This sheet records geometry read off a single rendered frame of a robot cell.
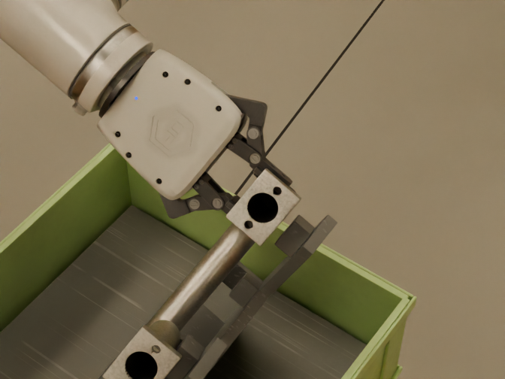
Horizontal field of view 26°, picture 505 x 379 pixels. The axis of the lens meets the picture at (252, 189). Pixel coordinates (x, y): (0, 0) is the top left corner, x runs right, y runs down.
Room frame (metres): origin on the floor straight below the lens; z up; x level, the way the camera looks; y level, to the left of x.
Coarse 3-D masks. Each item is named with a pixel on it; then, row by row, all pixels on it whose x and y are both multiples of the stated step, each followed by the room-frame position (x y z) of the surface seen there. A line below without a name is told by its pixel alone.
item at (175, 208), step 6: (162, 198) 0.62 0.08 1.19; (168, 204) 0.61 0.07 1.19; (174, 204) 0.61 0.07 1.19; (180, 204) 0.61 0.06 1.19; (186, 204) 0.61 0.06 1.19; (168, 210) 0.61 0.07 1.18; (174, 210) 0.61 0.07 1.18; (180, 210) 0.61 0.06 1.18; (186, 210) 0.61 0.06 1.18; (168, 216) 0.60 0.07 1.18; (174, 216) 0.60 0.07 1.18; (180, 216) 0.60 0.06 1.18
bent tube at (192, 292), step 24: (264, 192) 0.60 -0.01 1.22; (288, 192) 0.60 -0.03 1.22; (240, 216) 0.59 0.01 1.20; (264, 216) 0.61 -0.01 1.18; (240, 240) 0.65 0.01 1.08; (264, 240) 0.57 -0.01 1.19; (216, 264) 0.64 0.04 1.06; (192, 288) 0.62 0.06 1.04; (168, 312) 0.61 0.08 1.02; (192, 312) 0.61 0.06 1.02
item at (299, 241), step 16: (304, 224) 0.63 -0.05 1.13; (320, 224) 0.62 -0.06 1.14; (336, 224) 0.63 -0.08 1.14; (288, 240) 0.62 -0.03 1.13; (304, 240) 0.61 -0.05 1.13; (320, 240) 0.61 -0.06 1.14; (288, 256) 0.64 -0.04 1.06; (304, 256) 0.60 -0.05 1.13; (272, 272) 0.66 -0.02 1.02; (288, 272) 0.61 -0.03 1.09; (272, 288) 0.61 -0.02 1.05; (256, 304) 0.61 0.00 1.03; (192, 320) 0.66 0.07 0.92; (208, 320) 0.67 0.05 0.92; (240, 320) 0.59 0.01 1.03; (192, 336) 0.65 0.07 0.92; (208, 336) 0.65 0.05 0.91; (224, 336) 0.57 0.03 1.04; (224, 352) 0.55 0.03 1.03
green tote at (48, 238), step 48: (96, 192) 0.85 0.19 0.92; (144, 192) 0.88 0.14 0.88; (192, 192) 0.83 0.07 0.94; (48, 240) 0.78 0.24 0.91; (192, 240) 0.84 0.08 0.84; (0, 288) 0.72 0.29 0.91; (288, 288) 0.75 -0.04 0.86; (336, 288) 0.71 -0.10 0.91; (384, 288) 0.68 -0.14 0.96; (384, 336) 0.62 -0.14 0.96
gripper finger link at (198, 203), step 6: (192, 198) 0.61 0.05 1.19; (198, 198) 0.61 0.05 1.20; (228, 198) 0.61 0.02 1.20; (234, 198) 0.61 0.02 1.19; (192, 204) 0.61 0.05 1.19; (198, 204) 0.61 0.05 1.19; (204, 204) 0.61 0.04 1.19; (228, 204) 0.60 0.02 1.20; (234, 204) 0.60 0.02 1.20; (192, 210) 0.60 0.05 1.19; (198, 210) 0.60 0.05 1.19; (204, 210) 0.60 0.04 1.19; (222, 210) 0.60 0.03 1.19; (228, 210) 0.60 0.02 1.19; (246, 222) 0.59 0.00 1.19
